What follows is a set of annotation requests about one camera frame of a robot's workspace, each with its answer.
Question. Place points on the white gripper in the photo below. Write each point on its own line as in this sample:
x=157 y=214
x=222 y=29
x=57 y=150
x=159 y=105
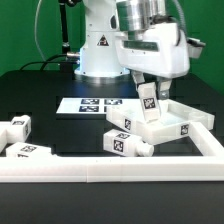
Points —
x=163 y=50

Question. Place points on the white square tabletop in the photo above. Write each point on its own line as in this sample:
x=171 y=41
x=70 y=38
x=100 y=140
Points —
x=172 y=125

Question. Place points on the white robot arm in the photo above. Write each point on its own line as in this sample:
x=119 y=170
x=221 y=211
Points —
x=136 y=37

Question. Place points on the white sheet with tags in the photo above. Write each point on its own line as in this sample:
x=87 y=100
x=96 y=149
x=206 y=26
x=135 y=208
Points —
x=91 y=105

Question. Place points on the white U-shaped fence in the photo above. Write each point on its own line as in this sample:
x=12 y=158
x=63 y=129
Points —
x=208 y=166

